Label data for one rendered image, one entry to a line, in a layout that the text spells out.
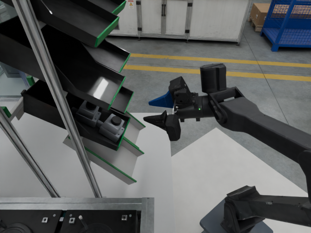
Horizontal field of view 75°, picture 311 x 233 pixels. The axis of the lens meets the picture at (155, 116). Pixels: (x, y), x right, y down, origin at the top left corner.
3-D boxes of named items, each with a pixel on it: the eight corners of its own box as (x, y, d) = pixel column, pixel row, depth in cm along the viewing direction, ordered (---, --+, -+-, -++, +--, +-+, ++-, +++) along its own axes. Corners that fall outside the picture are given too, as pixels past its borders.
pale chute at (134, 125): (139, 130, 95) (146, 126, 93) (132, 152, 86) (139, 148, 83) (90, 90, 84) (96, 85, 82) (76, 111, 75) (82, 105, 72)
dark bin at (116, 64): (128, 58, 71) (136, 40, 66) (116, 78, 62) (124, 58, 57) (50, 19, 66) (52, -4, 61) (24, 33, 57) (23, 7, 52)
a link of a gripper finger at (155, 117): (171, 125, 55) (166, 107, 51) (169, 135, 52) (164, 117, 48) (146, 126, 57) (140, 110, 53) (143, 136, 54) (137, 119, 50)
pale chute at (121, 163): (137, 156, 84) (144, 152, 82) (128, 185, 75) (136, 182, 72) (80, 115, 73) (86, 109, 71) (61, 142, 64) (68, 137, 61)
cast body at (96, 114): (99, 118, 66) (104, 104, 61) (93, 128, 63) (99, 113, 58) (74, 107, 64) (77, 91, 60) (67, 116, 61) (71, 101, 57)
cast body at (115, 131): (122, 134, 66) (129, 120, 61) (115, 143, 62) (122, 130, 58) (100, 120, 65) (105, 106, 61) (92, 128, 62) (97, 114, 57)
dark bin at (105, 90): (123, 82, 60) (132, 62, 55) (108, 111, 50) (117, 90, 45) (28, 36, 55) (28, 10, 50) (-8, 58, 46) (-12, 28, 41)
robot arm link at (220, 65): (252, 117, 46) (252, 63, 42) (222, 127, 43) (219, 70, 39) (220, 106, 56) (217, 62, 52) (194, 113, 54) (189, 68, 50)
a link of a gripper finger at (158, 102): (175, 102, 62) (171, 85, 58) (173, 110, 59) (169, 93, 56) (153, 104, 64) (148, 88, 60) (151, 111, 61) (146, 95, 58)
